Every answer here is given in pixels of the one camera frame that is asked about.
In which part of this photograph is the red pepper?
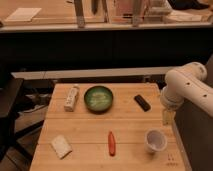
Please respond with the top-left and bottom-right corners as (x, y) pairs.
(108, 131), (116, 156)

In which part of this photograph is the white paper sheet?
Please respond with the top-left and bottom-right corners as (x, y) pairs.
(5, 8), (41, 22)

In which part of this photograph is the left metal post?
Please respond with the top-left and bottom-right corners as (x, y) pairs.
(74, 0), (85, 28)

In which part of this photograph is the metal post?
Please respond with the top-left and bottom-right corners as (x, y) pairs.
(74, 0), (85, 28)
(132, 0), (142, 27)

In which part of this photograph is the green ceramic bowl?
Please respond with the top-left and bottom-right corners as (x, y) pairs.
(84, 86), (114, 113)

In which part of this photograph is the white sponge piece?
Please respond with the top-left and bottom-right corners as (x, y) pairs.
(51, 135), (72, 159)

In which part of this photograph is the right metal post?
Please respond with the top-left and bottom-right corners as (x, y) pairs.
(132, 0), (142, 27)

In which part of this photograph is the black rectangular block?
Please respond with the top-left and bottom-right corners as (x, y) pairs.
(134, 95), (151, 111)

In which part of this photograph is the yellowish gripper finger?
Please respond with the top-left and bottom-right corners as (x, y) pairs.
(162, 109), (175, 125)

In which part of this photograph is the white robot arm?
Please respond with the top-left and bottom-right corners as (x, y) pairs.
(160, 62), (213, 125)

